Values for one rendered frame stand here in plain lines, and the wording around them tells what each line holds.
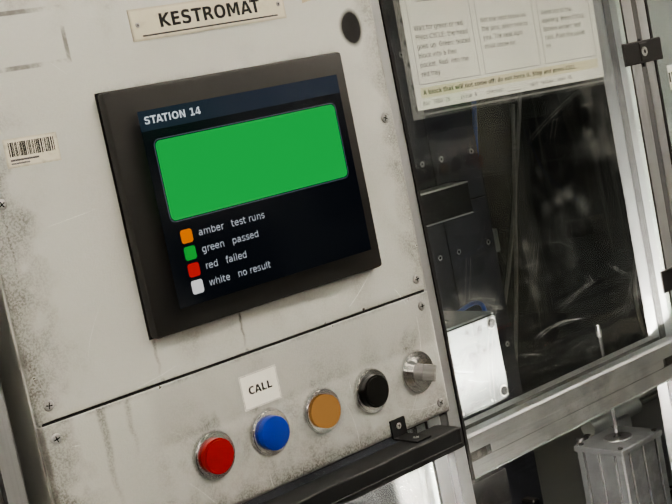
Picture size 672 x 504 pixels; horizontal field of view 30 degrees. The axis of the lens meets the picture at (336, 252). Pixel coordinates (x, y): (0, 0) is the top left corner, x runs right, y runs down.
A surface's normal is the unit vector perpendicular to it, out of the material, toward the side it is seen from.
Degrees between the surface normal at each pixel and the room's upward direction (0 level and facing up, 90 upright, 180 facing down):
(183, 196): 90
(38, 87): 90
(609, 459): 90
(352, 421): 90
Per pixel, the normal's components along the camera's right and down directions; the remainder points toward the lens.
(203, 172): 0.64, -0.04
